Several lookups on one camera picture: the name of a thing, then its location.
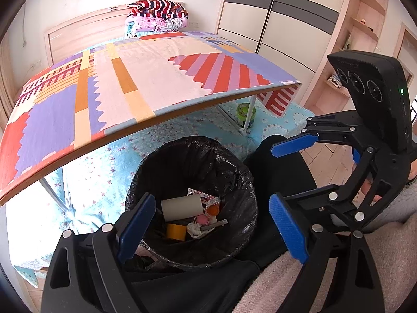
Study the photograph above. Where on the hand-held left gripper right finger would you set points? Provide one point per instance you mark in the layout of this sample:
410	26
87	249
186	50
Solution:
288	228

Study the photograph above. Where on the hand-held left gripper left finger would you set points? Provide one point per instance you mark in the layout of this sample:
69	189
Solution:
135	228

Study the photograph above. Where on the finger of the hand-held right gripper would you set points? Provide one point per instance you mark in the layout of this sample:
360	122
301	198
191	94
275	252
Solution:
293	145
332	202

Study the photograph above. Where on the cardboard tube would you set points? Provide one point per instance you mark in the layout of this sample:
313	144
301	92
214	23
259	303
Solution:
180	207

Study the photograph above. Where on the pink pig toy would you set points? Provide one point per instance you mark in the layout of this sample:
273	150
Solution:
202	219

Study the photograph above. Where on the orange bottle cap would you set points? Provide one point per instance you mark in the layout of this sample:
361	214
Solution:
213	210

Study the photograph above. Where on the trash bin with black bag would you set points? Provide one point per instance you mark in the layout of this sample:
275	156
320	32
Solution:
195	156

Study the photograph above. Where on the person's right hand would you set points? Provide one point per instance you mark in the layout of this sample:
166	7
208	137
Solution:
366	187

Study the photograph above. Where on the yellow tape roll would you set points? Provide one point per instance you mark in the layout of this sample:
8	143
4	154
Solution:
176	231

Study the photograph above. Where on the stack of books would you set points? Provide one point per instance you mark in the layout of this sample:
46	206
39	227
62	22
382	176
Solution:
335	80

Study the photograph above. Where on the low folding table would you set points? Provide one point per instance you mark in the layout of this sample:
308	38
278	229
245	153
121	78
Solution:
249	112

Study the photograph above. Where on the person's fluffy jacket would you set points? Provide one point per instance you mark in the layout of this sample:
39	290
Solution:
270	283

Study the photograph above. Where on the green can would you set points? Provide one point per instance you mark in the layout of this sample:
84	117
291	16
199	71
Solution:
242	112

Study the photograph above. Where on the red printed wrapper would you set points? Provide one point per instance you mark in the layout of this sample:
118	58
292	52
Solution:
207	199

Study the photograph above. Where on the wooden shelf unit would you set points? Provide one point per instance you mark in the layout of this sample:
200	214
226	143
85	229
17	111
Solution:
368	6

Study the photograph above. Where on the sliding door wardrobe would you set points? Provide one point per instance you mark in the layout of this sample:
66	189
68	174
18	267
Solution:
293	22

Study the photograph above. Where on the colourful patterned table board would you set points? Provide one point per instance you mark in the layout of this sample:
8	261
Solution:
114	88

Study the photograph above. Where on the pink folded blanket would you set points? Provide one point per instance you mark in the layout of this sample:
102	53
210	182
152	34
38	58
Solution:
156	25

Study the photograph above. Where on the light blue folded blanket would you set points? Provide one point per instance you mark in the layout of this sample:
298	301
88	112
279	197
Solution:
129	32

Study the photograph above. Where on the wooden headboard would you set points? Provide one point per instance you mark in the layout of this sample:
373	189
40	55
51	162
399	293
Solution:
81	32

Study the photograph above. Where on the wooden wall trim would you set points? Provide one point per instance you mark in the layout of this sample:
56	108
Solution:
6	81

